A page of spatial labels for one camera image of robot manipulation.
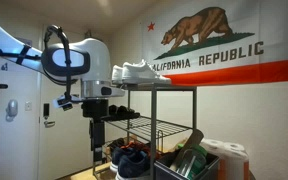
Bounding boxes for California Republic flag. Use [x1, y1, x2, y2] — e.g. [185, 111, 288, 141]
[140, 0, 288, 87]

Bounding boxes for brown cardboard piece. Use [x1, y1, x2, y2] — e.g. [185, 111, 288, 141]
[169, 128, 205, 172]

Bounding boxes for dark grey storage bin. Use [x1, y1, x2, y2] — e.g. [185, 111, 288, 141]
[153, 150, 221, 180]

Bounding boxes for black shoe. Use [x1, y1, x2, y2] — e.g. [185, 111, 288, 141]
[107, 137, 127, 152]

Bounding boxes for grey metal shoe rack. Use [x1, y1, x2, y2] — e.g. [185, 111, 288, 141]
[92, 83, 198, 180]

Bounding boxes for green plastic package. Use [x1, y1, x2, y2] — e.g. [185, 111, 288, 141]
[176, 143, 208, 180]

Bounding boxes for black door keypad lock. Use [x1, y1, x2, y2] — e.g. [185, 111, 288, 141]
[42, 102, 51, 118]

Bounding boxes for black sandal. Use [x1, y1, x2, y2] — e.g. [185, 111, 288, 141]
[100, 104, 120, 122]
[116, 105, 141, 121]

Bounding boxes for silver door handle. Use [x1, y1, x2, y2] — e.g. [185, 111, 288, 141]
[43, 120, 56, 129]

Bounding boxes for blue sneaker orange laces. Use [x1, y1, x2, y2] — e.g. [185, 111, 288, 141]
[109, 145, 133, 173]
[116, 149, 152, 180]

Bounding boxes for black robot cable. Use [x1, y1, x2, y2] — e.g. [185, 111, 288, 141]
[0, 24, 74, 102]

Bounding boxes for white wall device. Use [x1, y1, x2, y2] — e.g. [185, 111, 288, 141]
[5, 98, 19, 122]

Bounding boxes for white door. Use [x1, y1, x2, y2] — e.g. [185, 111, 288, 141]
[38, 28, 96, 180]

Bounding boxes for white paper towel roll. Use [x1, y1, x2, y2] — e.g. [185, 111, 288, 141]
[223, 142, 251, 180]
[199, 138, 230, 180]

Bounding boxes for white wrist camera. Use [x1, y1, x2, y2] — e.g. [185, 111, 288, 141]
[52, 94, 84, 112]

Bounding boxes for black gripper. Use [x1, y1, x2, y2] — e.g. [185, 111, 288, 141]
[81, 98, 109, 163]

